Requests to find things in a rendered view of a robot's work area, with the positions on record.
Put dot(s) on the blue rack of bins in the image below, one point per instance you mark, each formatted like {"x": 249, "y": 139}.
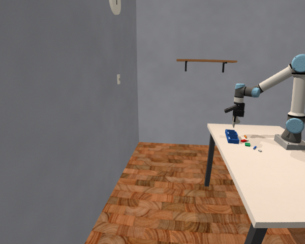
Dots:
{"x": 231, "y": 134}

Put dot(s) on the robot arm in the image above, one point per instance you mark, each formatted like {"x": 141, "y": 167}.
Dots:
{"x": 296, "y": 117}

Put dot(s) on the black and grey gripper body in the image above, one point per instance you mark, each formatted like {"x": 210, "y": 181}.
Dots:
{"x": 240, "y": 110}

